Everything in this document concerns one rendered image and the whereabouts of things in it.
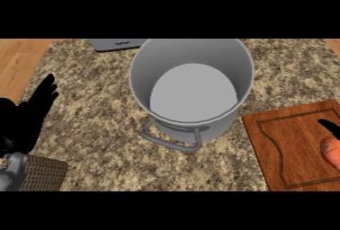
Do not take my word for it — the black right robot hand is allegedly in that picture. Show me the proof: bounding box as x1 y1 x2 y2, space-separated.
316 119 340 141

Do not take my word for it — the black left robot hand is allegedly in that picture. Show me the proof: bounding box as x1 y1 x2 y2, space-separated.
0 73 60 157

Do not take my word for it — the orange squash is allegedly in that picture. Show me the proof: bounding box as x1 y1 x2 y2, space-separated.
319 136 340 172

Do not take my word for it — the brown wooden cutting board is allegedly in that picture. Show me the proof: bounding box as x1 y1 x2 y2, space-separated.
241 99 340 192

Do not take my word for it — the grey metal pot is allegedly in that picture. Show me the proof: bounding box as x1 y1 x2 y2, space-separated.
127 38 255 153

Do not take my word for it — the brown wicker basket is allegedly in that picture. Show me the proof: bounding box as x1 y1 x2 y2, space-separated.
17 154 71 192

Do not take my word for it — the flat grey appliance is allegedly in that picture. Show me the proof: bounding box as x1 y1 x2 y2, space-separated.
84 38 149 53

